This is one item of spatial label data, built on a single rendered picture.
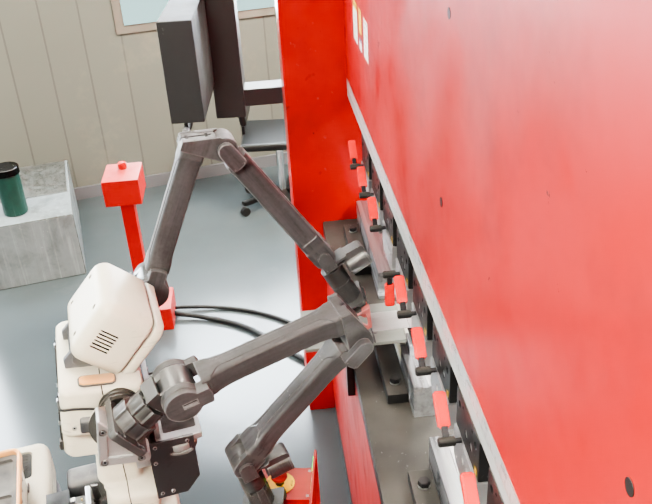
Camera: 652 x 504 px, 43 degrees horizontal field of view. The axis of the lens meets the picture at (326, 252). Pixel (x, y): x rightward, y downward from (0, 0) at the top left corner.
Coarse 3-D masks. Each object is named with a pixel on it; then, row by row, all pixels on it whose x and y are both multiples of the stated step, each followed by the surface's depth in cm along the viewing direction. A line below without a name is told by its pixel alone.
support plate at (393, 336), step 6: (372, 306) 228; (378, 306) 227; (384, 306) 227; (390, 306) 227; (300, 312) 227; (306, 312) 227; (372, 312) 225; (360, 318) 223; (366, 318) 223; (384, 330) 217; (390, 330) 217; (396, 330) 217; (402, 330) 217; (372, 336) 215; (378, 336) 215; (384, 336) 215; (390, 336) 215; (396, 336) 215; (402, 336) 215; (378, 342) 213; (384, 342) 213; (390, 342) 214; (396, 342) 214; (402, 342) 214; (312, 348) 212; (318, 348) 212
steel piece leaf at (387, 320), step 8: (376, 312) 225; (384, 312) 224; (392, 312) 224; (376, 320) 221; (384, 320) 221; (392, 320) 221; (400, 320) 221; (376, 328) 218; (384, 328) 218; (392, 328) 218; (400, 328) 218
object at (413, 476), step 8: (408, 472) 186; (416, 472) 186; (424, 472) 185; (408, 480) 186; (416, 480) 183; (432, 480) 183; (416, 488) 181; (432, 488) 181; (416, 496) 179; (424, 496) 179; (432, 496) 179
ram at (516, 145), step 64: (384, 0) 182; (448, 0) 124; (512, 0) 94; (576, 0) 75; (640, 0) 63; (384, 64) 191; (448, 64) 128; (512, 64) 96; (576, 64) 77; (640, 64) 64; (384, 128) 201; (448, 128) 132; (512, 128) 98; (576, 128) 78; (640, 128) 65; (448, 192) 137; (512, 192) 101; (576, 192) 80; (640, 192) 66; (448, 256) 141; (512, 256) 103; (576, 256) 82; (640, 256) 67; (448, 320) 147; (512, 320) 106; (576, 320) 83; (640, 320) 68; (512, 384) 109; (576, 384) 85; (640, 384) 70; (512, 448) 112; (576, 448) 87; (640, 448) 71
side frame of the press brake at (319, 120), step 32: (288, 0) 261; (320, 0) 262; (288, 32) 266; (320, 32) 267; (288, 64) 271; (320, 64) 272; (288, 96) 276; (320, 96) 277; (288, 128) 282; (320, 128) 283; (352, 128) 284; (288, 160) 305; (320, 160) 289; (320, 192) 295; (352, 192) 296; (320, 224) 301; (320, 288) 314
